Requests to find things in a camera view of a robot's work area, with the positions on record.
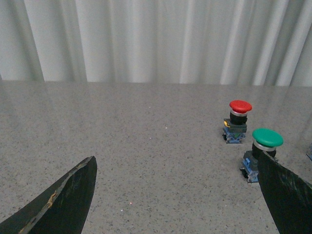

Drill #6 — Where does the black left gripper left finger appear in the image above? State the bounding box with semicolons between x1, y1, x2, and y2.
0;156;97;234

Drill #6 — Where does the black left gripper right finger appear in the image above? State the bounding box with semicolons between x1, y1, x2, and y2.
258;151;312;234

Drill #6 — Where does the green mushroom push button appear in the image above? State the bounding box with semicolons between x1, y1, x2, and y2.
240;128;284;183

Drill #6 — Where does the red mushroom push button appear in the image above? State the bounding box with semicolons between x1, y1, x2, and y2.
222;100;253;144

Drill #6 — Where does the white pleated curtain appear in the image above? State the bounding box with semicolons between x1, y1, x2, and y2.
0;0;312;86

